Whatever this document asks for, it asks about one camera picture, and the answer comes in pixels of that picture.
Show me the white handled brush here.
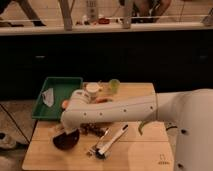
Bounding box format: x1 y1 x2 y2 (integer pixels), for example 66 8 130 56
95 125 128 159

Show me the white round container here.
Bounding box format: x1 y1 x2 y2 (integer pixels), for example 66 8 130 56
86 82 100 97

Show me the metal fork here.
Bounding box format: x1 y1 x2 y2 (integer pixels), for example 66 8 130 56
86 128 110 157

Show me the purple bowl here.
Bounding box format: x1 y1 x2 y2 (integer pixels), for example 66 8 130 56
53 130 80 150

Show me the orange bowl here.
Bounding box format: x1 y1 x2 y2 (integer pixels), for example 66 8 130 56
95 98 113 103

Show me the green chili pepper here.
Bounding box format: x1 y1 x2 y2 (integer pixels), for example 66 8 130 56
138 121 151 136

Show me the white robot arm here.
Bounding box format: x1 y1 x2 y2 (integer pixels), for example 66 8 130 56
61 89 213 171

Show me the brown grape bunch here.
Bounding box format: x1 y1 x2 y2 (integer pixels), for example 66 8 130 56
80 124 105 137

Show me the orange fruit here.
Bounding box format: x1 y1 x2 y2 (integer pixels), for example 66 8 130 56
61 100 69 109

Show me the wooden table board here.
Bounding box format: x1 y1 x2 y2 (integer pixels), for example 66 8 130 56
21 82 177 171

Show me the crumpled white paper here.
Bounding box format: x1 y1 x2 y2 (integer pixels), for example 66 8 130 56
42 88 54 107

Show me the green translucent cup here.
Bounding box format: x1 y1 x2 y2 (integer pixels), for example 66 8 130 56
109 79 120 94

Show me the green plastic tray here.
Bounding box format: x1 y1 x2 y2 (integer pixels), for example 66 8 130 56
32 77 83 121

